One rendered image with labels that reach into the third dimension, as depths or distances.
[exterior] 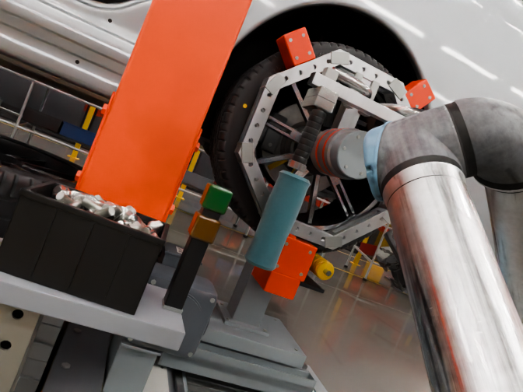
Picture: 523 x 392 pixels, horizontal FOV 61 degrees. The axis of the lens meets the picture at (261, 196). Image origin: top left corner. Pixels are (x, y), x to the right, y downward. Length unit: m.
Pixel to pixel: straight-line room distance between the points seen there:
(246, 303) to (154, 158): 0.79
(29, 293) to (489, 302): 0.55
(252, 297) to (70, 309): 0.91
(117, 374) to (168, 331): 0.53
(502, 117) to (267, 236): 0.66
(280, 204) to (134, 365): 0.53
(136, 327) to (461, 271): 0.43
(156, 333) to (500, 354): 0.43
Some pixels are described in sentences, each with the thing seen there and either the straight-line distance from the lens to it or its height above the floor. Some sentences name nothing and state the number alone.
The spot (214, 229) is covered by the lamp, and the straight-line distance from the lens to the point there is 0.70.
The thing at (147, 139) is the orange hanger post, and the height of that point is 0.68.
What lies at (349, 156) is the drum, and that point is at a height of 0.84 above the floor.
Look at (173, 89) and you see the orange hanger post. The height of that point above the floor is 0.78.
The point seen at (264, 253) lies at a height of 0.52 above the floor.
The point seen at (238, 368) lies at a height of 0.14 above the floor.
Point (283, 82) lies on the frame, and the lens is 1.27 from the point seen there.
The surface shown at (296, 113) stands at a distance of 1.54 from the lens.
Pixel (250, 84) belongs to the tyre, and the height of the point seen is 0.94.
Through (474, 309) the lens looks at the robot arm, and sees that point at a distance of 0.53.
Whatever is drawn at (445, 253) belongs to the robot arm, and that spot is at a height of 0.70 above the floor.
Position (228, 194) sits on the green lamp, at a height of 0.65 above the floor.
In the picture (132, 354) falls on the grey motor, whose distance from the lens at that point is 1.17.
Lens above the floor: 0.70
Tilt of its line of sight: 2 degrees down
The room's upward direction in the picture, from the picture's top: 22 degrees clockwise
